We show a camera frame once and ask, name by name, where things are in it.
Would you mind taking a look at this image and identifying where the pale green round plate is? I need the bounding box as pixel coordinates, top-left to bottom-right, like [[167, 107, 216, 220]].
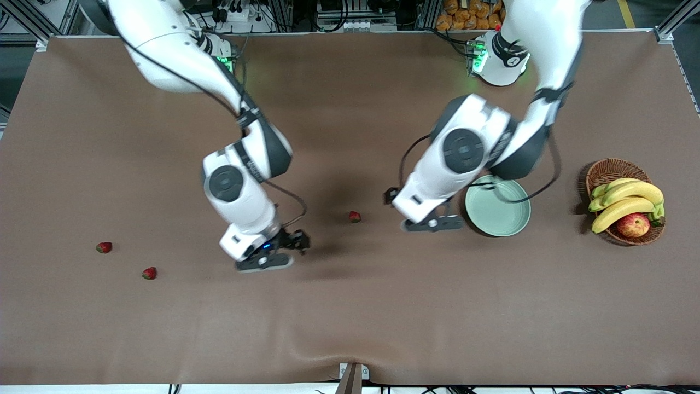
[[465, 175, 532, 237]]

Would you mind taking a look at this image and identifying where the brown table cover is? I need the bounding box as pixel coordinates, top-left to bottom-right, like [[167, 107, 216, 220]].
[[0, 30, 700, 386]]

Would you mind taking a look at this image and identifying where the white socket strip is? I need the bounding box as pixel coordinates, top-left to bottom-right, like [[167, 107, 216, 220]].
[[317, 19, 397, 32]]

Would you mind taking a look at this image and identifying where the pile of orange buns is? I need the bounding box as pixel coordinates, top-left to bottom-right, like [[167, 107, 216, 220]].
[[436, 0, 504, 31]]

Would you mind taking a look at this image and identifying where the brown wicker basket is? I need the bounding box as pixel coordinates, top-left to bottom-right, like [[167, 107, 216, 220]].
[[585, 158, 667, 246]]

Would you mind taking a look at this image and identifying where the short greenish banana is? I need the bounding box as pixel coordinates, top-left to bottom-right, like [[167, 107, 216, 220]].
[[591, 178, 643, 200]]

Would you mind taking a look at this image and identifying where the long yellow banana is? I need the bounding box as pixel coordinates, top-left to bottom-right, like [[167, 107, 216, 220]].
[[590, 182, 665, 219], [592, 197, 657, 234]]

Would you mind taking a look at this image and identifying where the red yellow apple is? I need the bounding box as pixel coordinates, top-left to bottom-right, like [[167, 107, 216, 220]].
[[616, 213, 651, 239]]

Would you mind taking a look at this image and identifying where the white power strip with plugs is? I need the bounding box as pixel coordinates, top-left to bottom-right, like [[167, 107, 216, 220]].
[[211, 0, 274, 33]]

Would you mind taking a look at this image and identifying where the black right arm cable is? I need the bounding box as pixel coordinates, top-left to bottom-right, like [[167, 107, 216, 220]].
[[118, 30, 307, 229]]

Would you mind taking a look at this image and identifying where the metal table edge bracket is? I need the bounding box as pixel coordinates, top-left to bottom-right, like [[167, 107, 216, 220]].
[[335, 363, 370, 394]]

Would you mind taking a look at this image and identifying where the aluminium frame profile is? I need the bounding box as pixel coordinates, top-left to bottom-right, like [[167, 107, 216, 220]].
[[0, 0, 83, 53], [654, 0, 700, 44]]

